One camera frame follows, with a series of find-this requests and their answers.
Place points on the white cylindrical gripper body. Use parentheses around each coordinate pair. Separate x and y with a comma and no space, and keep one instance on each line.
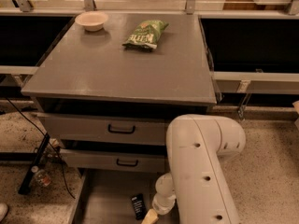
(163,206)

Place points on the top grey drawer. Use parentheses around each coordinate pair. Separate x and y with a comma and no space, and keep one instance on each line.
(105,129)

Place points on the middle grey drawer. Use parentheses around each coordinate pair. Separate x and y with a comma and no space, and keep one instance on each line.
(114,161)

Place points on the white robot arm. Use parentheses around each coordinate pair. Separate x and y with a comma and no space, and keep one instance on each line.
(196,184)

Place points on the metal bracket under shelf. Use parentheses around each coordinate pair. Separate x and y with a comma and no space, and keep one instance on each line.
(242,106)

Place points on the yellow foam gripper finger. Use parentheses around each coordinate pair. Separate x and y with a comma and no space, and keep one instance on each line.
(151,217)

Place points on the grey drawer cabinet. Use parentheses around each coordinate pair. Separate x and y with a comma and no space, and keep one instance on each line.
(93,74)

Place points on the white paper bowl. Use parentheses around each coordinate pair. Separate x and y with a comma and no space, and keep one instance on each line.
(91,21)

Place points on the green kettle chips bag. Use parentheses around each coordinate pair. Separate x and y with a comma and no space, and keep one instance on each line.
(146,35)

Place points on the small clear bottle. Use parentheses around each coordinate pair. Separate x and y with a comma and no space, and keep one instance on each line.
(41,176)

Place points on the dark blue rxbar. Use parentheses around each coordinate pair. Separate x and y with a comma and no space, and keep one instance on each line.
(139,206)

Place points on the white shoe tip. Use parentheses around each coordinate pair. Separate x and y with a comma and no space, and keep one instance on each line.
(3,210)

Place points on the black metal leg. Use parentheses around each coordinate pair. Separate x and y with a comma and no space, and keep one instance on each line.
(25,185)

